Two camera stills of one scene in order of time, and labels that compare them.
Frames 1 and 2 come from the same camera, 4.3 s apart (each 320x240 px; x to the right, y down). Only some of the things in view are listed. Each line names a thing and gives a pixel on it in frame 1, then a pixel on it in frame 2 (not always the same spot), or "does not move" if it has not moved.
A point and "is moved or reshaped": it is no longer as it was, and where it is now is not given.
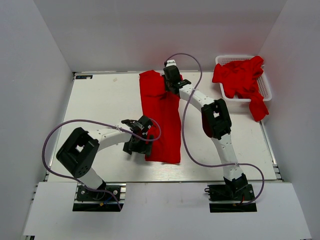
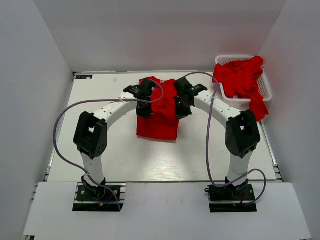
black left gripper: (140, 149) to (144, 113)
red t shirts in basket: (238, 78) does not move
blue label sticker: (83, 76) does not move
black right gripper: (167, 87) to (180, 113)
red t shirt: (158, 103) is moved or reshaped
